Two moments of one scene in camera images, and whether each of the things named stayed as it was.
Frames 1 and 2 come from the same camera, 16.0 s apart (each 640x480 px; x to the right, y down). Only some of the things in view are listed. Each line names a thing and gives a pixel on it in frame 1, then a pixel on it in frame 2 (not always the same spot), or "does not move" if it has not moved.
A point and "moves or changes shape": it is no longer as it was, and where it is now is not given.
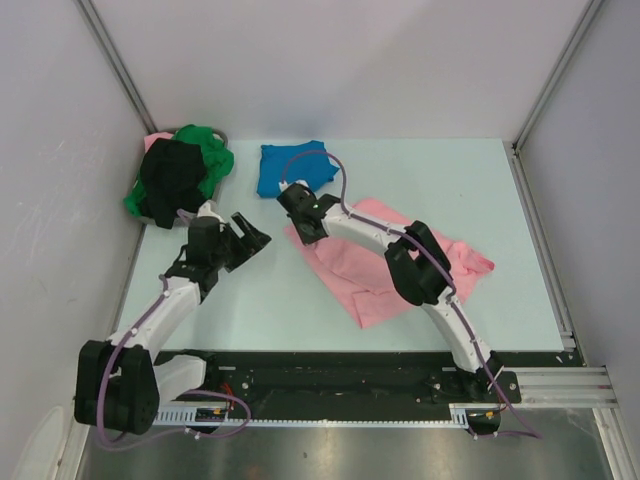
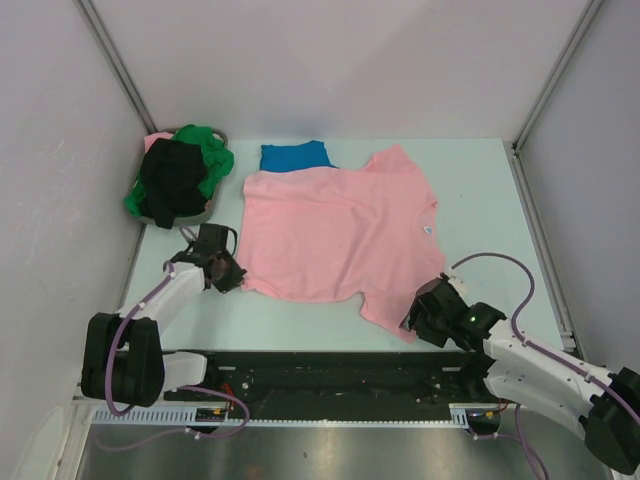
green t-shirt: [219, 164] does not move
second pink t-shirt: [150, 139] does not move
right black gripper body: [306, 236] to [430, 329]
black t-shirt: [172, 175] does not move
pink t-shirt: [369, 278] moves or changes shape
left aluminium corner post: [117, 59] does not move
